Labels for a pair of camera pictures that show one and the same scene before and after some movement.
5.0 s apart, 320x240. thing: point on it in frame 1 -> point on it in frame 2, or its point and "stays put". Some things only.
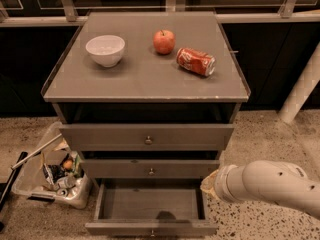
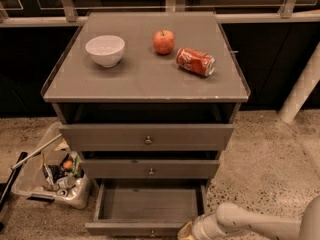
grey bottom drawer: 150,207 stays put
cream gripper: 222,183 -> 199,226
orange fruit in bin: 67,164 stays put
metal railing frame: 71,17 stays put
